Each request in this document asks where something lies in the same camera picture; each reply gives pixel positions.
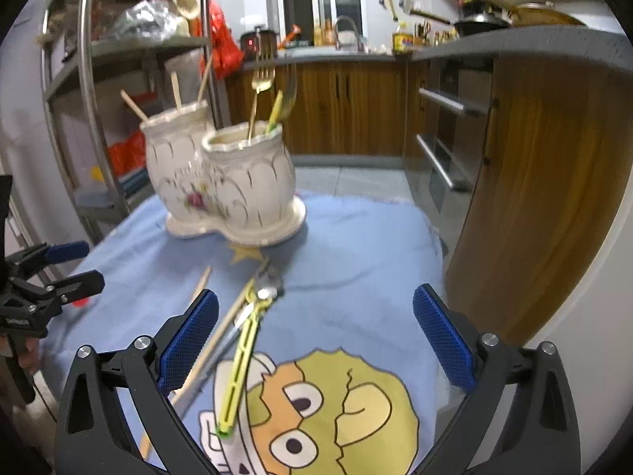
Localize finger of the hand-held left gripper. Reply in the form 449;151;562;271
4;241;91;275
10;271;106;304

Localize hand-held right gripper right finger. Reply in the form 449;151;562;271
413;284;582;475

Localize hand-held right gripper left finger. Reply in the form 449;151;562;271
53;289;221;475

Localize yellow plastic utensil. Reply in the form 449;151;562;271
216;277;273;439
266;90;284;134

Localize silver metal utensil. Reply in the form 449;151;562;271
171;264;286;419

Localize white floral ceramic utensil holder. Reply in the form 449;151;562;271
139;100;307;247

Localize gold metal fork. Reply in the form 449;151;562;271
246;42;275;142

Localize silver metal fork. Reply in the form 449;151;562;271
279;62;298;122

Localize person's left hand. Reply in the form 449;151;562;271
21;338;43;376

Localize grey blue tray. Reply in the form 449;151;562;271
74;171;152;209

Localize large red plastic bag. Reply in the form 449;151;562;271
106;131;148;176

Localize blue cartoon printed cloth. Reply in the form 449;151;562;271
42;190;448;475

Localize curved steel bar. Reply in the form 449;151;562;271
78;0;124;219

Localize wooden end cabinet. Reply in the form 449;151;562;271
445;52;633;347

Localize metal shelf rack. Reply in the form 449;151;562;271
37;0;223;238

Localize built-in steel oven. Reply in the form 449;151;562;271
403;57;495;213

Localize clear plastic bag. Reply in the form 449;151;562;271
111;0;181;41

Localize wooden base cabinets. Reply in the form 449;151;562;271
225;57;431;156

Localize hanging red plastic bag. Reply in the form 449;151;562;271
200;0;244;80

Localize wooden ladle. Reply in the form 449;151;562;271
175;0;199;36

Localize yellow oil bottle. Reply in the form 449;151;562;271
393;22;415;54

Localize grey kitchen countertop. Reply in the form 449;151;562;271
274;25;629;76

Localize black wok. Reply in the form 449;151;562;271
410;7;510;36

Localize steel faucet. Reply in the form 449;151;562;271
335;16;367;53

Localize brown frying pan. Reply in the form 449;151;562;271
454;0;587;28

